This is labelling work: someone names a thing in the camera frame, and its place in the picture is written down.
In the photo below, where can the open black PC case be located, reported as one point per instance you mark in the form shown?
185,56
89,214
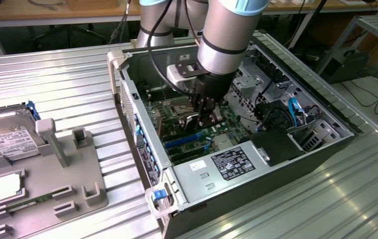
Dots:
243,199

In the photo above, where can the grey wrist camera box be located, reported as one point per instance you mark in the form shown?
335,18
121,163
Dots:
179,79

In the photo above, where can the silver hard disk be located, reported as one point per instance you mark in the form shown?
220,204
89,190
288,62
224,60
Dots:
13,139

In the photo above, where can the blue expansion slot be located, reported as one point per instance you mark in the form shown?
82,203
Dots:
183,140

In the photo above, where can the CPU socket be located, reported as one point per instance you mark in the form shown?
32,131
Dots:
179,107

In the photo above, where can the black box device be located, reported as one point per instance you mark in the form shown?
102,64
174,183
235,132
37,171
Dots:
348,67

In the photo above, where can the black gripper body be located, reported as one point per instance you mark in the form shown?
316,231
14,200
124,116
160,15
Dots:
215,85

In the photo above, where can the grey power supply unit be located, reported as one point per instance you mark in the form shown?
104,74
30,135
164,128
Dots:
196,184

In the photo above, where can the green RAM stick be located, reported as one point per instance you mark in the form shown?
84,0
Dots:
33,203

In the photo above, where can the wooden desk white frame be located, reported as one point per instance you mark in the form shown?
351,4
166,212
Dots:
76,11

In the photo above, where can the silver CPU chip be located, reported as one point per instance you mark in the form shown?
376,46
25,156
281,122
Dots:
7,186

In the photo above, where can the black expansion slot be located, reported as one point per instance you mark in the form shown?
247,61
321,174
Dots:
188,152

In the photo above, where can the silver metal drive cage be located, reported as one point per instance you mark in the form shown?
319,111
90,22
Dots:
245,84

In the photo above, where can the silver chipset heatsink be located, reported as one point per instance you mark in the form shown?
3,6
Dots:
225,142

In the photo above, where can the black chair base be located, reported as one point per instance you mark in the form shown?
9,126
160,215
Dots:
72,28

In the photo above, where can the grey plastic parts rack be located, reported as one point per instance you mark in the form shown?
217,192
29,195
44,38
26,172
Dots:
53,179

